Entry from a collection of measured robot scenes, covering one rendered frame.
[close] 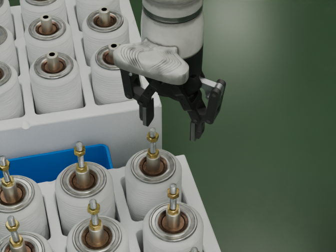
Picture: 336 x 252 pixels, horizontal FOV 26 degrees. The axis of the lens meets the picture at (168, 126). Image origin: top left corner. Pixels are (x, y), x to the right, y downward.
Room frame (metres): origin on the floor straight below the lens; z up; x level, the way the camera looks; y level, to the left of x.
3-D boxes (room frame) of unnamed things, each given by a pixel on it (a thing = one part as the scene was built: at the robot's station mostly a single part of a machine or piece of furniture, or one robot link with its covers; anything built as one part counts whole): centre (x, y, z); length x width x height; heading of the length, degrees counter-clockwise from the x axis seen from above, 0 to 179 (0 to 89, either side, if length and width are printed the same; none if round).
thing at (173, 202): (0.69, -0.01, 0.30); 0.01 x 0.01 x 0.08
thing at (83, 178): (0.77, 0.14, 0.26); 0.02 x 0.02 x 0.03
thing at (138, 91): (0.71, 0.04, 0.49); 0.03 x 0.01 x 0.05; 66
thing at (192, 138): (0.67, -0.04, 0.48); 0.02 x 0.01 x 0.04; 156
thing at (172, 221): (0.69, -0.01, 0.26); 0.02 x 0.02 x 0.03
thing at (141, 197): (0.80, 0.02, 0.16); 0.10 x 0.10 x 0.18
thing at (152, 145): (0.80, 0.02, 0.30); 0.01 x 0.01 x 0.08
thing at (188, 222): (0.69, -0.01, 0.25); 0.08 x 0.08 x 0.01
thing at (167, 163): (0.80, 0.02, 0.25); 0.08 x 0.08 x 0.01
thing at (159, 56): (0.67, 0.00, 0.64); 0.11 x 0.09 x 0.06; 156
